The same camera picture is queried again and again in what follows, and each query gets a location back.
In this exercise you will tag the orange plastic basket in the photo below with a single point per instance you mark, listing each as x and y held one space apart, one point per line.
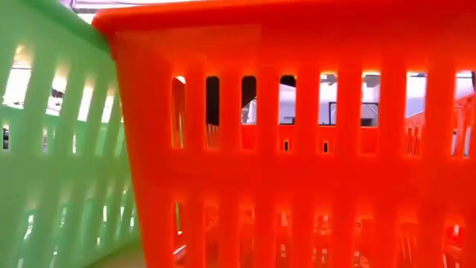
297 175

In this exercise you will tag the green plastic basket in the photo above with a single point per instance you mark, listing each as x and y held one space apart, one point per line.
44 167

